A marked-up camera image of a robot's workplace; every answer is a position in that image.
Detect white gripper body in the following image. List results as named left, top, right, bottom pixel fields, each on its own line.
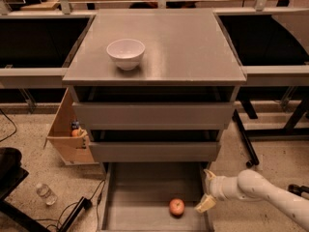
left=210, top=176, right=239, bottom=201

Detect red apple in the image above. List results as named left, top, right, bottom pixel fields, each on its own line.
left=169, top=198, right=185, bottom=217

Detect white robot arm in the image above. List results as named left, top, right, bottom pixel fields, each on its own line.
left=195, top=169, right=309, bottom=231

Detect grey bottom drawer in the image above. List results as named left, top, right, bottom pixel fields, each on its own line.
left=98, top=162, right=214, bottom=232

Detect grey drawer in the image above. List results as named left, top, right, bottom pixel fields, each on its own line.
left=98, top=162, right=214, bottom=232
left=70, top=86, right=238, bottom=130
left=89, top=130, right=221, bottom=162

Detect grey drawer cabinet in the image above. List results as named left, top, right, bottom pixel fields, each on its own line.
left=61, top=8, right=248, bottom=232

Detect grey middle drawer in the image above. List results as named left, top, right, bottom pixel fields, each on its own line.
left=89, top=130, right=221, bottom=162

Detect grey top drawer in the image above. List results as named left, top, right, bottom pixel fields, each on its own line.
left=70, top=86, right=238, bottom=130

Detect black table leg with caster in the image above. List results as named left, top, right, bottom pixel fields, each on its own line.
left=233, top=110, right=260, bottom=168

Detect black caster wheel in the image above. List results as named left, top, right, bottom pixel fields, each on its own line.
left=288, top=184, right=309, bottom=196

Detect black power strip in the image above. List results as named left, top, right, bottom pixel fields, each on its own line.
left=57, top=197, right=92, bottom=232

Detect small orange fruit in box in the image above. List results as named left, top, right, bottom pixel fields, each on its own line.
left=71, top=130, right=79, bottom=137

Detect cardboard box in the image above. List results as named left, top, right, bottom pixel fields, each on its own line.
left=46, top=90, right=95, bottom=165

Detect white ceramic bowl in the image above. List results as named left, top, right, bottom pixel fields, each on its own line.
left=106, top=39, right=146, bottom=71

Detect clear plastic water bottle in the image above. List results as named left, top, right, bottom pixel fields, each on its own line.
left=36, top=183, right=57, bottom=206

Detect black office chair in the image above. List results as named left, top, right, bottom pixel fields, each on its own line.
left=0, top=147, right=50, bottom=232

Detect black cable on floor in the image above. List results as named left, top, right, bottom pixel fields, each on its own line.
left=0, top=109, right=18, bottom=143

